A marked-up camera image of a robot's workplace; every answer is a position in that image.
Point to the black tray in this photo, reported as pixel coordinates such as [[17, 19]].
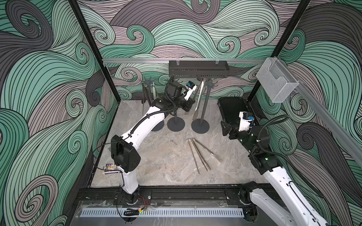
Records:
[[230, 108]]

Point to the steel tongs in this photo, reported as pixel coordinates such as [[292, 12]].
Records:
[[197, 145], [189, 142], [195, 116]]

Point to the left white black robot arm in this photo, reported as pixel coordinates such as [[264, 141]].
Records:
[[124, 147]]

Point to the green metal tongs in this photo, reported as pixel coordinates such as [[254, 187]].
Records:
[[154, 92]]

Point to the white slotted cable duct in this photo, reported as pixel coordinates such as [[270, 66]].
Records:
[[166, 212]]

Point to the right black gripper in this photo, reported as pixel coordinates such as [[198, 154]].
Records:
[[234, 130]]

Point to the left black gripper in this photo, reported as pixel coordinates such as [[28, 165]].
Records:
[[188, 103]]

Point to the black metal tongs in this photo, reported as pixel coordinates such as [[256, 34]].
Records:
[[147, 96]]

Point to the clear plastic wall bin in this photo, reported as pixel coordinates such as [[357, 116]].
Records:
[[276, 79]]

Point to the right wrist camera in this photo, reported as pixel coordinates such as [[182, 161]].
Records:
[[245, 120]]

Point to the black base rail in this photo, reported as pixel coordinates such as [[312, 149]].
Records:
[[233, 194]]

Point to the black perforated wall shelf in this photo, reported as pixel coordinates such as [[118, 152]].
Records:
[[197, 69]]

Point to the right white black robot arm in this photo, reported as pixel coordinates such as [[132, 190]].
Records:
[[298, 211]]

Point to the small card box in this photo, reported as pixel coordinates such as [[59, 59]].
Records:
[[110, 168]]

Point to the dark utensil rack stand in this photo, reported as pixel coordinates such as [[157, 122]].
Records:
[[175, 123], [200, 125], [161, 124]]

